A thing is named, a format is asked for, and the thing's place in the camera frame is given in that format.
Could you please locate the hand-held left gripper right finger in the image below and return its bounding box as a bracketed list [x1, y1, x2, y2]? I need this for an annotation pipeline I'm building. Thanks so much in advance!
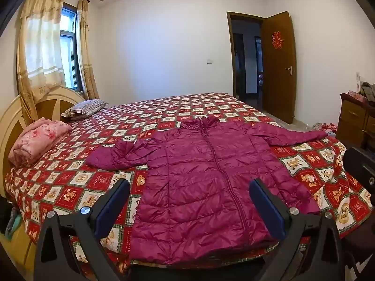
[249, 178, 348, 281]

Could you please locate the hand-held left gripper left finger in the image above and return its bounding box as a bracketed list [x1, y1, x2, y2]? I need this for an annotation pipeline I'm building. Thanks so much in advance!
[34, 178, 131, 281]

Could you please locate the magenta puffer jacket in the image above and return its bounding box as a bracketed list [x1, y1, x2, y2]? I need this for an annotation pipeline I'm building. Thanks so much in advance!
[86, 115, 329, 265]

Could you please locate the clothes heap on floor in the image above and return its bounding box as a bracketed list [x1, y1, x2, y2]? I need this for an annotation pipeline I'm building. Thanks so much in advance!
[312, 121, 339, 137]

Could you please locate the pile of grey clothes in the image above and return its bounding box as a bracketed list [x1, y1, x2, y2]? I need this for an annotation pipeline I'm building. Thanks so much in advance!
[360, 82, 375, 104]

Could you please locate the brown wooden desk with drawers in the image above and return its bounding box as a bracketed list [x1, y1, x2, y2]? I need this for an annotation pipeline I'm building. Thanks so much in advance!
[336, 92, 375, 150]

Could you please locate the red checkered printed bedspread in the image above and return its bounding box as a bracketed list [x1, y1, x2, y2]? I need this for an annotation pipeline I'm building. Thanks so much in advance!
[4, 92, 372, 273]

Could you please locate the dark teal cloth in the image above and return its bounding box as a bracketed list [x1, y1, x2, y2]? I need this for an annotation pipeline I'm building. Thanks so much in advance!
[6, 208, 22, 239]

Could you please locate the pink folded blanket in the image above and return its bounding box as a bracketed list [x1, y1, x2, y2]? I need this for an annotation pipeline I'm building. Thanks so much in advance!
[8, 117, 72, 169]

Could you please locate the striped pillow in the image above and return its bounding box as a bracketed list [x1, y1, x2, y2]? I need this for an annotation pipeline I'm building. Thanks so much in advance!
[60, 100, 109, 121]

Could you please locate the brown wooden door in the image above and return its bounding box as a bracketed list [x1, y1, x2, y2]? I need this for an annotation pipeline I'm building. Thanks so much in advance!
[261, 11, 298, 125]

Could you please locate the cream wooden bed headboard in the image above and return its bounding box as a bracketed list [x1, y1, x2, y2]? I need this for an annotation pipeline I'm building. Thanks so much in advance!
[0, 86, 87, 202]

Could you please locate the red paper door decoration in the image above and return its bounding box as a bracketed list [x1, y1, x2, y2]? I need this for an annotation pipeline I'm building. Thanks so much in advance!
[271, 31, 285, 49]

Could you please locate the window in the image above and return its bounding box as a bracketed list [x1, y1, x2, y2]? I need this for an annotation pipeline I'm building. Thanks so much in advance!
[60, 3, 84, 92]

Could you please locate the wide beige patterned curtain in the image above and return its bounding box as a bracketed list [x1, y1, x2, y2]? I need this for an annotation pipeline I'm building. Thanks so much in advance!
[16, 0, 66, 126]

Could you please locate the brown door frame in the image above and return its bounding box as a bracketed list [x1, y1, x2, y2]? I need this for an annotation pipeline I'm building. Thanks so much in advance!
[226, 12, 267, 106]

